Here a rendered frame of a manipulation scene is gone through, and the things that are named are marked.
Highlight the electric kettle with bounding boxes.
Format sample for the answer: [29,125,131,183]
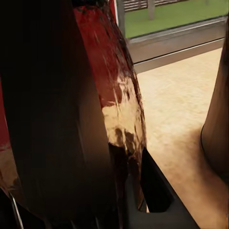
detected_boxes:
[0,0,148,229]

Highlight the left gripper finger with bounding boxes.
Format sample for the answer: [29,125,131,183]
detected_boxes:
[119,127,200,229]

